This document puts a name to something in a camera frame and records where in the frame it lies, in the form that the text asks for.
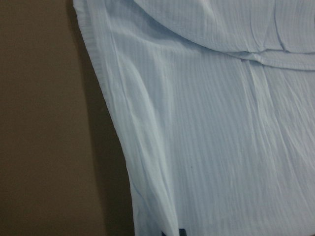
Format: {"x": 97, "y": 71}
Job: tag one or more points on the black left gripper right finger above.
{"x": 182, "y": 232}

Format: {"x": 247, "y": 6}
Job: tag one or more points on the light blue button shirt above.
{"x": 213, "y": 102}

